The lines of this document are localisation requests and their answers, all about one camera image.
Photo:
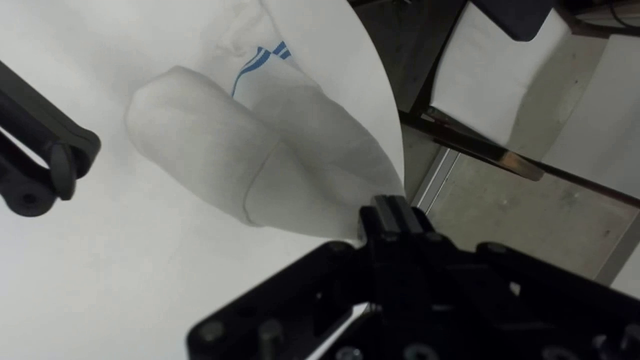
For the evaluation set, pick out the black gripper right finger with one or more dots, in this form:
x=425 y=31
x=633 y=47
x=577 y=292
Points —
x=407 y=259

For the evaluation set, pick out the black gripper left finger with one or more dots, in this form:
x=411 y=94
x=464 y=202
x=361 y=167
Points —
x=43 y=150

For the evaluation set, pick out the white towel with blue stripes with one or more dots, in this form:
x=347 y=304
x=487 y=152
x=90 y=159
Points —
x=289 y=122

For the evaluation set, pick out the round white table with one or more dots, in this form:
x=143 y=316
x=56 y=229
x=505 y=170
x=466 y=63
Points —
x=132 y=260

